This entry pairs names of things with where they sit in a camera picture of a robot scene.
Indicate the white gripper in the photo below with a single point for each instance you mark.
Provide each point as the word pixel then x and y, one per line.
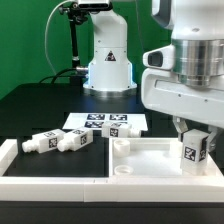
pixel 161 91

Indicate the white square table top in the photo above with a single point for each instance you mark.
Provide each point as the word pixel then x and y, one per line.
pixel 151 157

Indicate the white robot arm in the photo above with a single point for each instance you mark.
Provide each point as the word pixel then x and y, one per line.
pixel 184 79

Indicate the white U-shaped fence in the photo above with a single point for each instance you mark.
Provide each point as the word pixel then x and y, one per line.
pixel 108 189

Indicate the white sheet with markers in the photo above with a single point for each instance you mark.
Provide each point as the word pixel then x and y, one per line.
pixel 95 120

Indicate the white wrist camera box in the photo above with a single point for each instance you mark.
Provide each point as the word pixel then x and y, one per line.
pixel 161 58

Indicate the black camera stand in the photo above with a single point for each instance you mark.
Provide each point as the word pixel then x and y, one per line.
pixel 76 16

